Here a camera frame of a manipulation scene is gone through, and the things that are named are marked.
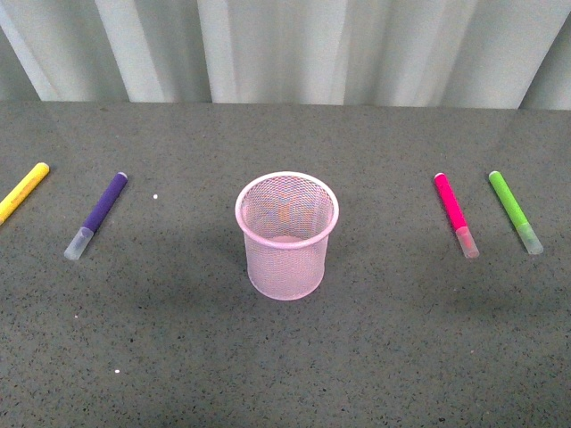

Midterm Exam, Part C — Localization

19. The white pleated curtain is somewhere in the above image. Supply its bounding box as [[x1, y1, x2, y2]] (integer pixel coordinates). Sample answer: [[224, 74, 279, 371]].
[[1, 1, 570, 110]]

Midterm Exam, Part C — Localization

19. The pink mesh cup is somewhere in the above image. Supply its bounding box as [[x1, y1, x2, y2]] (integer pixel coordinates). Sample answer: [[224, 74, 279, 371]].
[[235, 171, 339, 300]]

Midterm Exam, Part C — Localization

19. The pink pen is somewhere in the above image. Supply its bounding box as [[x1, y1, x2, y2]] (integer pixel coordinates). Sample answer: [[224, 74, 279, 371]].
[[434, 172, 480, 259]]

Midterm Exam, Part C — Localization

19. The purple pen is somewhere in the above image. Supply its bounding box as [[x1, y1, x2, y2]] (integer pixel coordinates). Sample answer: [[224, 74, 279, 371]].
[[63, 172, 128, 260]]

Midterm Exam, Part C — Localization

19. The yellow pen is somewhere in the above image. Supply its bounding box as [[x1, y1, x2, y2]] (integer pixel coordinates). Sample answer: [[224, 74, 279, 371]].
[[0, 162, 50, 224]]

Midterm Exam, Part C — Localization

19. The green pen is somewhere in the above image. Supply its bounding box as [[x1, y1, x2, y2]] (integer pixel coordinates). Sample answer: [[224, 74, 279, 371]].
[[488, 170, 543, 255]]

